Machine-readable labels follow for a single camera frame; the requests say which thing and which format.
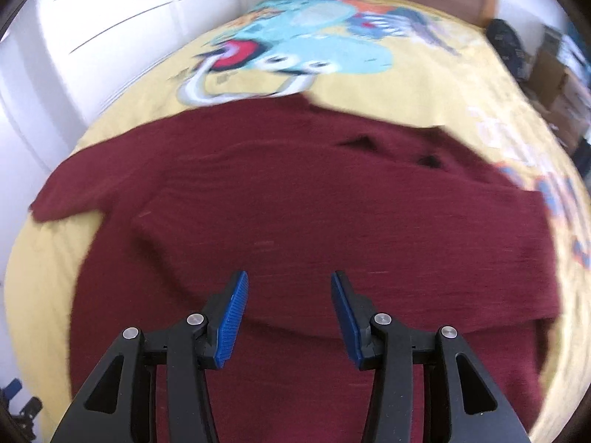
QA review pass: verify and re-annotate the black backpack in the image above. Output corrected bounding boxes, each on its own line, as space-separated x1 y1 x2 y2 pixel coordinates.
487 18 529 79

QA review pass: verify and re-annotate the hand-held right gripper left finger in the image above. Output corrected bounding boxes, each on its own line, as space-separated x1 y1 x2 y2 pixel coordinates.
50 270 250 443

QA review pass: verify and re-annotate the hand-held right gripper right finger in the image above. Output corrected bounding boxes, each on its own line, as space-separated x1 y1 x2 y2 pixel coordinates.
331 271 529 443

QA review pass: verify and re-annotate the brown cardboard box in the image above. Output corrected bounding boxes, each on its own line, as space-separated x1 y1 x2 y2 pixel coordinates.
529 48 568 102

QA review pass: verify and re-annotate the white wardrobe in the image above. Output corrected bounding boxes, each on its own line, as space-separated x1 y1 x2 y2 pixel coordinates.
0 0 273 176

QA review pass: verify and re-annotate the brown wooden drawer cabinet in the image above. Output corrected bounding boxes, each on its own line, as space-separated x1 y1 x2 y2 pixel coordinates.
549 71 591 146

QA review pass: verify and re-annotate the maroon fuzzy towel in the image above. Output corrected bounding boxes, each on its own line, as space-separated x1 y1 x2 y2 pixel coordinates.
30 95 561 443

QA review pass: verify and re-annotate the yellow printed blanket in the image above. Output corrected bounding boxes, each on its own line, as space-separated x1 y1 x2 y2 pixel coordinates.
4 0 591 443

